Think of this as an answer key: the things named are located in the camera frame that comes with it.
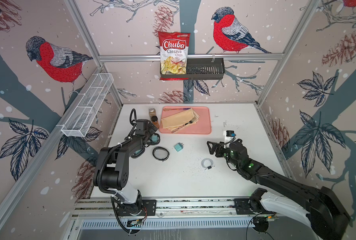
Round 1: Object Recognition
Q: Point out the black fork on tray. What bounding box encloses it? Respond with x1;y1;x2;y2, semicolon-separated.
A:
171;118;196;133

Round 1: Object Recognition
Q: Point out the white wire mesh basket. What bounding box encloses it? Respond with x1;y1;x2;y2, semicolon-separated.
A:
61;73;114;138

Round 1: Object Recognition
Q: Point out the red cassava chips bag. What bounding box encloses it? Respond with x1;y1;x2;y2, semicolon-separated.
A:
158;32;191;81

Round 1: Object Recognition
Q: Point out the teal wall charger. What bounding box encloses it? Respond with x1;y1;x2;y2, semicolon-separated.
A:
174;143;184;152

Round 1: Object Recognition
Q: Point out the tan spice jar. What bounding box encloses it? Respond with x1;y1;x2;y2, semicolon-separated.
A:
149;108;157;118

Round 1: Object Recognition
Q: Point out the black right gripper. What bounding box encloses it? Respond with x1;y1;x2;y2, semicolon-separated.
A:
206;140;241;171

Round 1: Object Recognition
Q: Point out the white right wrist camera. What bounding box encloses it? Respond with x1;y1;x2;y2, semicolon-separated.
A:
224;130;236;143

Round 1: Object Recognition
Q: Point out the pink plastic tray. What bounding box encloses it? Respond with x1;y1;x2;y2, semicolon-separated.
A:
160;106;212;135

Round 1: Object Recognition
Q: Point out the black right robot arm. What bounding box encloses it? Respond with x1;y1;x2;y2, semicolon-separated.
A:
207;139;351;240

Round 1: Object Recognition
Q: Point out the white cable front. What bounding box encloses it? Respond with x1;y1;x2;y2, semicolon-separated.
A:
200;158;215;171

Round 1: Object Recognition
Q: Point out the black wall basket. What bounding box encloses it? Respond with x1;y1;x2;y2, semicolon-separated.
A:
161;58;225;81

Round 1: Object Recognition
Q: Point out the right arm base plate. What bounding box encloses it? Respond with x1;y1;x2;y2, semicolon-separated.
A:
234;198;276;216

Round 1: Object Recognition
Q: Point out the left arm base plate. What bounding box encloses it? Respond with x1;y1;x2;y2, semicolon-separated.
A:
116;200;157;217

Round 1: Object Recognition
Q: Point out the brown spice bottle black cap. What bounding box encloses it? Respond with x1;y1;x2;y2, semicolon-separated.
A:
151;116;160;129

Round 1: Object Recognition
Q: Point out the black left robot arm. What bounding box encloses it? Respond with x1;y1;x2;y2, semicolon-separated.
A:
93;109;160;216

